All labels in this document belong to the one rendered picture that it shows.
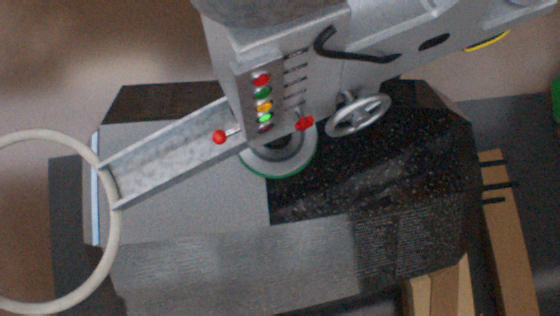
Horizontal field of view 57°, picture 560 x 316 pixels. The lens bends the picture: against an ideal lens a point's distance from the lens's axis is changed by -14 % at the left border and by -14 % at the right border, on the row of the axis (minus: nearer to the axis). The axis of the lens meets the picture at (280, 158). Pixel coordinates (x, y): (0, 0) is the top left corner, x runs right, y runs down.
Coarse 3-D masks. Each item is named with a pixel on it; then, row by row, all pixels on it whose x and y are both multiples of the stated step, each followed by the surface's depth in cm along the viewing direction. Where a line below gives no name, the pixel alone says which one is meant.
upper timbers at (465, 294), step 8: (464, 256) 209; (464, 264) 208; (464, 272) 207; (424, 280) 206; (464, 280) 206; (408, 288) 212; (416, 288) 206; (424, 288) 205; (464, 288) 205; (408, 296) 213; (416, 296) 205; (424, 296) 204; (464, 296) 204; (416, 304) 204; (424, 304) 203; (464, 304) 203; (472, 304) 203; (416, 312) 203; (424, 312) 202; (464, 312) 202; (472, 312) 202
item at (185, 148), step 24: (192, 120) 136; (216, 120) 138; (144, 144) 135; (168, 144) 139; (192, 144) 138; (216, 144) 137; (240, 144) 132; (96, 168) 135; (120, 168) 139; (144, 168) 138; (168, 168) 137; (192, 168) 132; (120, 192) 137; (144, 192) 132
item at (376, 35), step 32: (352, 0) 106; (384, 0) 105; (416, 0) 105; (448, 0) 103; (480, 0) 105; (544, 0) 124; (352, 32) 104; (384, 32) 104; (416, 32) 107; (448, 32) 114; (480, 32) 122; (352, 64) 108; (384, 64) 115; (416, 64) 123
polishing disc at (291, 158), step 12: (300, 132) 154; (312, 132) 154; (300, 144) 153; (312, 144) 153; (240, 156) 152; (252, 156) 152; (264, 156) 152; (276, 156) 152; (288, 156) 152; (300, 156) 152; (252, 168) 152; (264, 168) 151; (276, 168) 151; (288, 168) 151
